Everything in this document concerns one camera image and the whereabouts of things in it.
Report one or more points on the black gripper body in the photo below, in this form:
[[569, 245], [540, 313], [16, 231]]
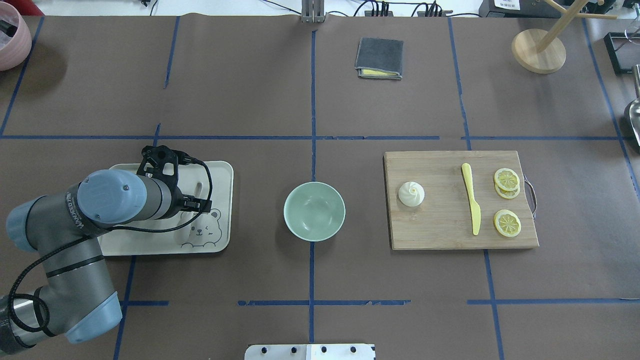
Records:
[[174, 200]]

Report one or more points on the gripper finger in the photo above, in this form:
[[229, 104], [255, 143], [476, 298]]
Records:
[[191, 201], [197, 209]]

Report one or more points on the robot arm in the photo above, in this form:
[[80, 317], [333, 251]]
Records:
[[68, 290]]

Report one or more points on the light green bowl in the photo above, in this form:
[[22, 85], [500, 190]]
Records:
[[314, 211]]

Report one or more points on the white steamed bun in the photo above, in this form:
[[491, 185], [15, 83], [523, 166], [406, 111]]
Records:
[[411, 194]]

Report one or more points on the pink ice bowl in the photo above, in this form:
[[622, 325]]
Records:
[[14, 49]]

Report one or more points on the white bear serving tray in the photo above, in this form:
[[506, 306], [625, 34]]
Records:
[[210, 233]]

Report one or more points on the wooden cutting board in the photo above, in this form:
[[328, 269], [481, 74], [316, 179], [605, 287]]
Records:
[[443, 220]]

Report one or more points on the yellow plastic knife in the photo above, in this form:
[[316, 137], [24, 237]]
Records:
[[475, 209]]

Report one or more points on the lower lemon slice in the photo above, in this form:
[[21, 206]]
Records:
[[507, 223]]

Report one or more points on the lemon slice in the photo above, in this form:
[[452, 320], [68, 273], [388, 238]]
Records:
[[507, 194], [507, 180], [507, 223]]

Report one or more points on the upper lemon slice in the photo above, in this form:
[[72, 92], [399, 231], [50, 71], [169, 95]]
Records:
[[507, 180]]

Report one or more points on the middle lemon slice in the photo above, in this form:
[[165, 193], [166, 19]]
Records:
[[507, 194]]

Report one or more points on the wooden mug tree stand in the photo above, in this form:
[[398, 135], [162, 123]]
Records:
[[540, 51]]

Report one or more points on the black glass rack tray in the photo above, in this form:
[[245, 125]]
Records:
[[623, 53]]

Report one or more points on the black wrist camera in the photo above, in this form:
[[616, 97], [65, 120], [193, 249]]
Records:
[[154, 160]]

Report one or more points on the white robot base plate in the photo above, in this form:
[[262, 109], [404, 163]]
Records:
[[311, 351]]

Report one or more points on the aluminium frame post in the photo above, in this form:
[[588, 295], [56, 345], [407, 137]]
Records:
[[313, 11]]

